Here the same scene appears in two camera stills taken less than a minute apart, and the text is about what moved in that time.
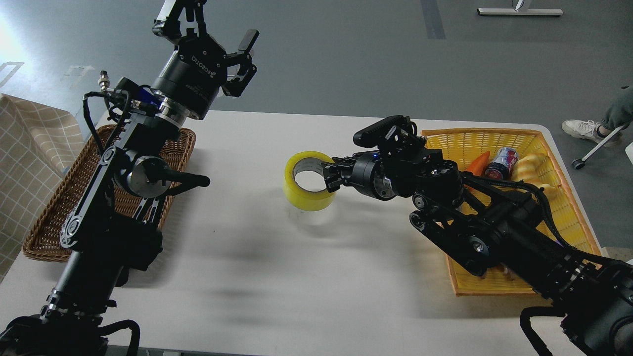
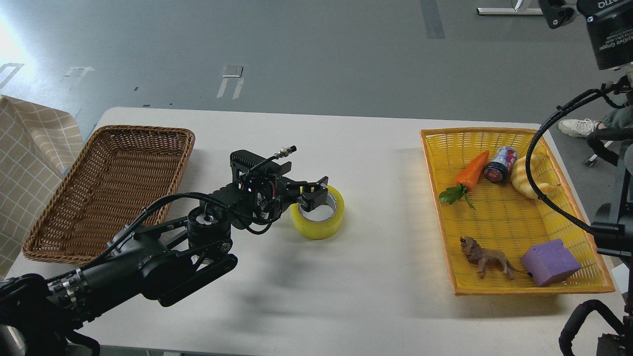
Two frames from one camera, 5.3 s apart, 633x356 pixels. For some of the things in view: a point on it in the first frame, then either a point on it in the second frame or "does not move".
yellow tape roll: (297, 198) to (319, 230)
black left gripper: (192, 76) to (261, 192)
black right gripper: (364, 171) to (610, 23)
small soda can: (505, 159) does not move
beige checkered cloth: (39, 142) does not move
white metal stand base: (517, 10) does not move
